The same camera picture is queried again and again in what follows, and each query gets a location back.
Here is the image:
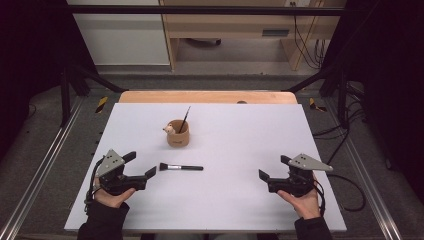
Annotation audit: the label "beige wooden desk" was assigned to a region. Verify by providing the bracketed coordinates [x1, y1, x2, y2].
[159, 0, 348, 72]

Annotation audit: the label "black hanging cables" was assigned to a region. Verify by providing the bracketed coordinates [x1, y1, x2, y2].
[290, 1, 327, 70]

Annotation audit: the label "person's left hand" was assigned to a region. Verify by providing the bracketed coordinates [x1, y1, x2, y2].
[94, 179, 136, 210]

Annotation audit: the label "black curtain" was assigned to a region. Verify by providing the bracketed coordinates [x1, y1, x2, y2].
[320, 0, 424, 203]
[0, 0, 98, 163]

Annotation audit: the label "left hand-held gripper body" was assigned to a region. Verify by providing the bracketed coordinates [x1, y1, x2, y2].
[96, 148, 148, 197]

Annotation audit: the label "left hand-held gripper cable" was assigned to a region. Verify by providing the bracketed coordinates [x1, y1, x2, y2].
[84, 157, 105, 214]

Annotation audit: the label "hand-held gripper cable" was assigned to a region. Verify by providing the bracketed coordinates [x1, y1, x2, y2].
[84, 157, 105, 214]
[311, 172, 367, 218]

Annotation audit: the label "right hand-held gripper cable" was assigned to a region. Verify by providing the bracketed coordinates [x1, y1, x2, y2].
[311, 172, 367, 218]

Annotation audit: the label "tan holder with bear figure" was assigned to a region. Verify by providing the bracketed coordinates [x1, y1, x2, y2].
[162, 119, 191, 148]

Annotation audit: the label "black metal stand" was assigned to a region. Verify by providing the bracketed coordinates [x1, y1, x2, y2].
[59, 62, 130, 128]
[283, 62, 352, 130]

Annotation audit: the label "person's right hand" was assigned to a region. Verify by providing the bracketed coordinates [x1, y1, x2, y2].
[276, 173, 322, 221]

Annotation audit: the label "white cabinet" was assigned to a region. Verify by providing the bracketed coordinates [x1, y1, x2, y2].
[66, 0, 171, 66]

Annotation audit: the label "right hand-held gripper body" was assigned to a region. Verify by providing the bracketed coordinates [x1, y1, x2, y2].
[266, 153, 334, 198]

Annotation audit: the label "thin black brush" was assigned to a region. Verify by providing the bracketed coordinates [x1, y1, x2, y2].
[178, 105, 192, 134]

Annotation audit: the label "aluminium rail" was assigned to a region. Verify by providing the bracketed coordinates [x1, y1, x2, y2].
[323, 99, 405, 240]
[0, 95, 85, 240]

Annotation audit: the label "black horizontal bar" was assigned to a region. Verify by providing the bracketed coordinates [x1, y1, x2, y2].
[64, 4, 349, 17]

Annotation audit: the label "black floor cables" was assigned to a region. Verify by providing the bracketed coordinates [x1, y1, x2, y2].
[312, 81, 368, 166]

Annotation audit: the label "black makeup brush silver ferrule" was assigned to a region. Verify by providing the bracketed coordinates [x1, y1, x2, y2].
[158, 162, 205, 172]

